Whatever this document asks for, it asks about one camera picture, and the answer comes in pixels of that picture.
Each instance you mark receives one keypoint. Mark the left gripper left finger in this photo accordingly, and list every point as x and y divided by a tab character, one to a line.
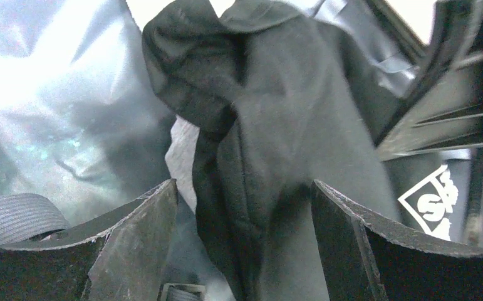
119	255

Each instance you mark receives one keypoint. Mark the yellow Pikachu suitcase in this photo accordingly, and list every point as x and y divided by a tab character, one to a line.
82	131

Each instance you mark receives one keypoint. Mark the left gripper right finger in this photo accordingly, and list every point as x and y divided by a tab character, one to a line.
366	256

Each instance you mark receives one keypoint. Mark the white folded garment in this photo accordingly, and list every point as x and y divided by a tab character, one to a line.
180	158

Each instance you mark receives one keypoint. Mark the black garment with label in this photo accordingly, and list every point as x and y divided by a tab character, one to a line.
276	98

